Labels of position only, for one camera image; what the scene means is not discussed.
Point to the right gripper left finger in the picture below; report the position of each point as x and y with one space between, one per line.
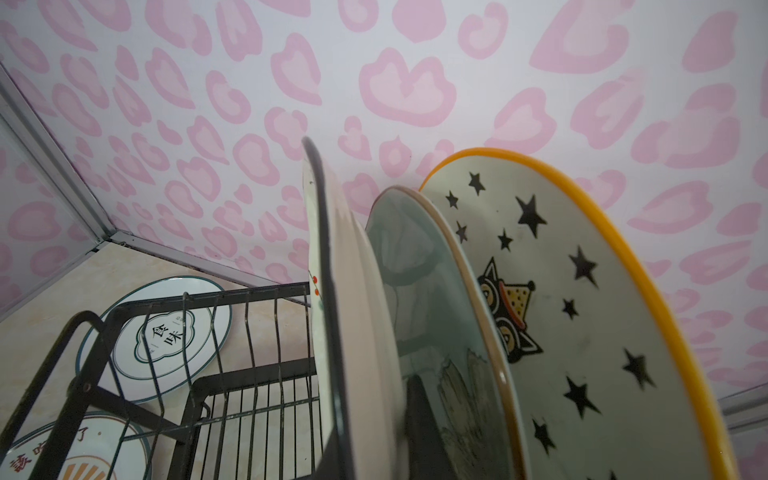
330 466

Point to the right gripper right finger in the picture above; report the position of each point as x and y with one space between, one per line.
427 457

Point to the cream floral plate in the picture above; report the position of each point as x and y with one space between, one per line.
362 395

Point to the light green flower plate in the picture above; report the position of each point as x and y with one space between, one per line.
445 334

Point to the star pattern cartoon plate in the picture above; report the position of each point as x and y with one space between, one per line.
607 387

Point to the orange sunburst plate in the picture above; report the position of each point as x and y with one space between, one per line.
102 448

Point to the black wire dish rack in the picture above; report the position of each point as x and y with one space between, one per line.
221 382

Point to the aluminium frame bar right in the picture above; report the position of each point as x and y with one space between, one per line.
746 410

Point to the aluminium frame bars left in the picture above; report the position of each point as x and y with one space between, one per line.
49 159

